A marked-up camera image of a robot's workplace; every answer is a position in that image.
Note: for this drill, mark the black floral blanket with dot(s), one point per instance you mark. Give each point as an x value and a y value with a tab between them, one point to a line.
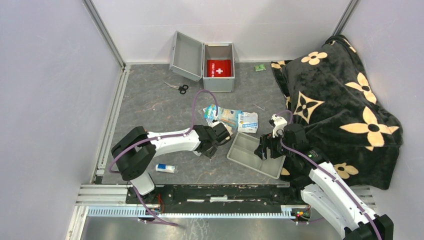
330	96

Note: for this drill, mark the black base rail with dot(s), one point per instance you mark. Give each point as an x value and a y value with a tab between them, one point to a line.
223	199

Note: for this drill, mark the red first aid pouch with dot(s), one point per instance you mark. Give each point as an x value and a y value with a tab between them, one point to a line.
219	68

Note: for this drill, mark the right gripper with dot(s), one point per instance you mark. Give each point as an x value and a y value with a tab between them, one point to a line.
267	140

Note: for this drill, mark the blue white small box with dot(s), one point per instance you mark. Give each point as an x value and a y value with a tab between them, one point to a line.
165	168

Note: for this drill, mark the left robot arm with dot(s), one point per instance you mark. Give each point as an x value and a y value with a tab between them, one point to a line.
134	152

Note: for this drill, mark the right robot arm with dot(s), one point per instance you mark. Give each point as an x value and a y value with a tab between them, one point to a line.
320	186

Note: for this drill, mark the black handled scissors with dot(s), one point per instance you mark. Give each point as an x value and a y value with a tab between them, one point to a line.
182	89

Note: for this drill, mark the grey metal case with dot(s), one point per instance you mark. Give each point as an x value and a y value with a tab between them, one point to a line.
189	59

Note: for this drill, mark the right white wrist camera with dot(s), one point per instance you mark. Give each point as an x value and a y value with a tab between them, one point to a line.
278	123

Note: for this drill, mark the grey divider tray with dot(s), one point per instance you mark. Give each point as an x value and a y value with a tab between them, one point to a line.
242	153

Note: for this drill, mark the blue cotton ball bag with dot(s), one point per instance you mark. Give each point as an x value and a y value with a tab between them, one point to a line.
227	116

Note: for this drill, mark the white gauze packet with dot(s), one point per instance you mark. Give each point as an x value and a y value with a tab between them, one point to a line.
247	122

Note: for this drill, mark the small green packet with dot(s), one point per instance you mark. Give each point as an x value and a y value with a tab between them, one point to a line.
259	68

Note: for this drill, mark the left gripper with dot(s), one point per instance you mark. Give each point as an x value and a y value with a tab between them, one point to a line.
217	143

